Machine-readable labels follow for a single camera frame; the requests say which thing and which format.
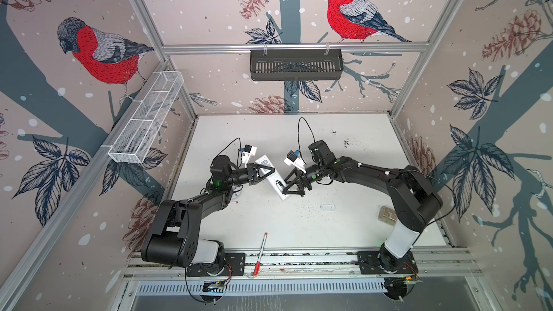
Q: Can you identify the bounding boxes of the camera black cable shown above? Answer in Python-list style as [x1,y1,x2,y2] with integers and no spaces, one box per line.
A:
[296,117,316,152]
[213,137,243,165]

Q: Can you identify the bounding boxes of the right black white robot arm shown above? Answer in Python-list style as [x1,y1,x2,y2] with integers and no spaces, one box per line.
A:
[282,140,443,273]

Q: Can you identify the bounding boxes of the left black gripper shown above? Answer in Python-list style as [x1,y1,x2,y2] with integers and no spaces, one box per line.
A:
[225,166,274,189]

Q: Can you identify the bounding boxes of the left camera black cable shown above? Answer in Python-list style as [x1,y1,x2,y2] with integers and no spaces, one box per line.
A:
[213,137,243,165]

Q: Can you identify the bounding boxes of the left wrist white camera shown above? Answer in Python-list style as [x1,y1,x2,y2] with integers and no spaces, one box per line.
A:
[240,145,257,165]

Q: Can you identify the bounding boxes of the white wire mesh shelf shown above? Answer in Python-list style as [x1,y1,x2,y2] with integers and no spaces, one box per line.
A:
[108,71,184,164]

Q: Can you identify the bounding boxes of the white remote control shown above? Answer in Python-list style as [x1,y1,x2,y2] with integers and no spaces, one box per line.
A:
[255,155,288,201]

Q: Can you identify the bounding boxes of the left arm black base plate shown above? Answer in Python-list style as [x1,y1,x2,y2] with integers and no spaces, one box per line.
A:
[186,253,246,277]

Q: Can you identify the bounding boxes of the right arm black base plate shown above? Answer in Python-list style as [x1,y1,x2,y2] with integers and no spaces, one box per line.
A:
[355,251,418,275]

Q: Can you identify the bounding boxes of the black hanging basket shelf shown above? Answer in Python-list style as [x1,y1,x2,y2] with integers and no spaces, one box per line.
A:
[250,49,344,81]

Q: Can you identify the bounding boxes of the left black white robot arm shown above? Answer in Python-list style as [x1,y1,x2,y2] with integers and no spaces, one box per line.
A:
[141,155,275,273]

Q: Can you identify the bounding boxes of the right camera black cable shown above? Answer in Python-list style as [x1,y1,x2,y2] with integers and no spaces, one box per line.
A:
[296,117,316,152]

